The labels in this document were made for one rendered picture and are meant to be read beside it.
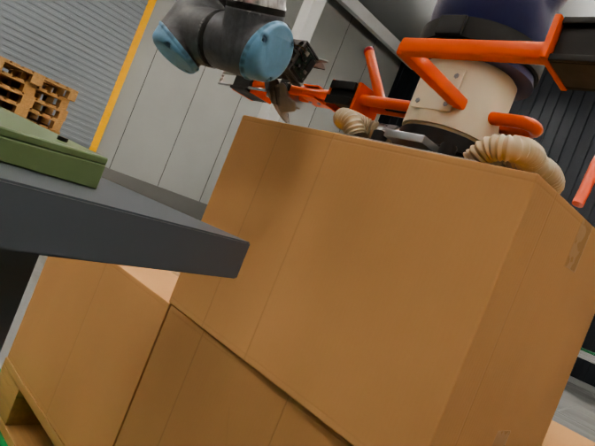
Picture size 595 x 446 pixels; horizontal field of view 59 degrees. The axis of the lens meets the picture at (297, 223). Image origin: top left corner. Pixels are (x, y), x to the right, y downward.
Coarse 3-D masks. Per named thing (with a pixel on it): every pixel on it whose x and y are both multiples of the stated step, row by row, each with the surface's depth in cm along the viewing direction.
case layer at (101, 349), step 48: (48, 288) 139; (96, 288) 123; (144, 288) 111; (48, 336) 133; (96, 336) 118; (144, 336) 106; (192, 336) 97; (48, 384) 126; (96, 384) 113; (144, 384) 102; (192, 384) 93; (240, 384) 86; (96, 432) 109; (144, 432) 98; (192, 432) 90; (240, 432) 83; (288, 432) 77
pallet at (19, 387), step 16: (0, 384) 143; (16, 384) 137; (0, 400) 140; (16, 400) 135; (32, 400) 129; (0, 416) 138; (16, 416) 136; (32, 416) 139; (16, 432) 134; (32, 432) 137; (48, 432) 120
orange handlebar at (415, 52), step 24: (408, 48) 72; (432, 48) 70; (456, 48) 67; (480, 48) 65; (504, 48) 63; (528, 48) 61; (432, 72) 79; (312, 96) 118; (360, 96) 108; (456, 96) 85; (504, 120) 87; (528, 120) 84
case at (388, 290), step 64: (256, 128) 100; (256, 192) 95; (320, 192) 84; (384, 192) 75; (448, 192) 69; (512, 192) 63; (256, 256) 90; (320, 256) 80; (384, 256) 73; (448, 256) 66; (512, 256) 62; (576, 256) 76; (256, 320) 86; (320, 320) 77; (384, 320) 70; (448, 320) 64; (512, 320) 67; (576, 320) 84; (320, 384) 74; (384, 384) 67; (448, 384) 62; (512, 384) 73
